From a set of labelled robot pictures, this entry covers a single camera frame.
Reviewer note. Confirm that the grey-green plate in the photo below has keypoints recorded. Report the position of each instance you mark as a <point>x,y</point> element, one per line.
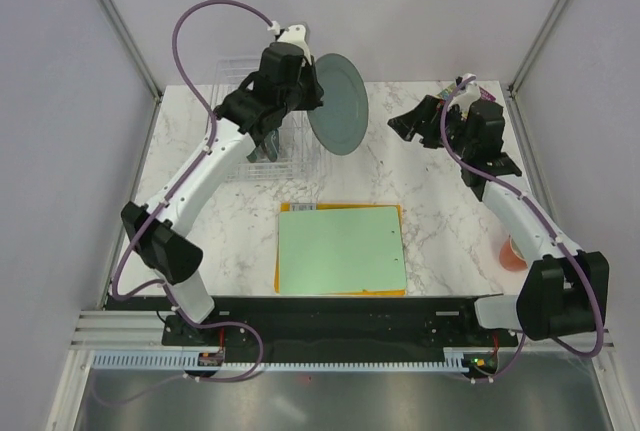
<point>341,122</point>

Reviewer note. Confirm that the right aluminium frame post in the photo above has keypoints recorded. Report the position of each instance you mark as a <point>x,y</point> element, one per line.
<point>550,22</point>

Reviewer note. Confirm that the orange plastic cup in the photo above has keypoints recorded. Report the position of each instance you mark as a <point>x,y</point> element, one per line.
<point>510,258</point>

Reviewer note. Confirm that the white cable duct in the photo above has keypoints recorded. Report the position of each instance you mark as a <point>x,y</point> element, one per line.
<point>446,360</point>

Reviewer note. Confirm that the red and teal plate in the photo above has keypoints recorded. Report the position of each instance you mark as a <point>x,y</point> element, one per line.
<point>257,155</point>

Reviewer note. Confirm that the aluminium front rail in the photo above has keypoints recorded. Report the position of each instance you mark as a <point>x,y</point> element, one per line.
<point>287,328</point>

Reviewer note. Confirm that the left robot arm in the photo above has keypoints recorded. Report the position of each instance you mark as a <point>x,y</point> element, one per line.
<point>158,230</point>

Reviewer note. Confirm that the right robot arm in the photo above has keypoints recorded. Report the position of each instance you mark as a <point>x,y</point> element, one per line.
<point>565,290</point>

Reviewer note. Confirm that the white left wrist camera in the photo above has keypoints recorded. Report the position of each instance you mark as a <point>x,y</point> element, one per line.
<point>295,34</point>

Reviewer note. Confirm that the orange folder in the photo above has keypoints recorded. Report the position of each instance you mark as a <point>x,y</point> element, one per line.
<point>285,271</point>

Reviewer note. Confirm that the white wire dish rack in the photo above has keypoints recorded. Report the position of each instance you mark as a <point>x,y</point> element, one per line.
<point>291,152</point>

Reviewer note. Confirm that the light green cutting board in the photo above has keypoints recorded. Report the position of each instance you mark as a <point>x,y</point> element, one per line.
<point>340,250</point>

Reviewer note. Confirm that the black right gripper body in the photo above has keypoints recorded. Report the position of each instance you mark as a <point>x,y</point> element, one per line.
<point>454,130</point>

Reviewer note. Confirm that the aluminium frame post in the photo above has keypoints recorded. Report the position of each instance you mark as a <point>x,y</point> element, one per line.
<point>127,41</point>
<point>550,22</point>

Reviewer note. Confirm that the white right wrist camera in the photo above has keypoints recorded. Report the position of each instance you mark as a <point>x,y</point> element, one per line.
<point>466,92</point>

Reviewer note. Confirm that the left aluminium frame post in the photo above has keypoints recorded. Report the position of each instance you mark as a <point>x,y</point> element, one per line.
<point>127,41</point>

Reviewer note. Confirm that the dark teal flowered plate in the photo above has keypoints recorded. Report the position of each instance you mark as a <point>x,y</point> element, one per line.
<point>271,145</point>

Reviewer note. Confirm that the purple book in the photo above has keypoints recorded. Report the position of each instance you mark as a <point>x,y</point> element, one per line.
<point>447,91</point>

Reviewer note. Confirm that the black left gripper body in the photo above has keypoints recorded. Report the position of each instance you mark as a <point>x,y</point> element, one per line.
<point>306,95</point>

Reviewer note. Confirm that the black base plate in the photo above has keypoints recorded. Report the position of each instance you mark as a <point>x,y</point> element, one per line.
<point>335,349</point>

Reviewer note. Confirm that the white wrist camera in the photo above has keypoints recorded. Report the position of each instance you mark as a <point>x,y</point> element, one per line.
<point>466,92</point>
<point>295,34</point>

